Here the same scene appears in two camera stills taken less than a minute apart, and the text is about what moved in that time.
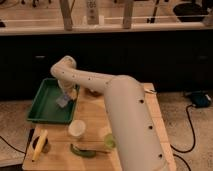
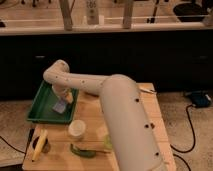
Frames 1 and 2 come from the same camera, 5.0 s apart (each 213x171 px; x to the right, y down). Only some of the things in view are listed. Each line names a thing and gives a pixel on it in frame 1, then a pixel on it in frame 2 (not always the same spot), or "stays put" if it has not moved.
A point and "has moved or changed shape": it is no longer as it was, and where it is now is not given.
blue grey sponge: x=61 y=102 has moved or changed shape
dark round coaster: x=46 y=148 stays put
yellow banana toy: x=39 y=146 stays put
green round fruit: x=109 y=141 stays put
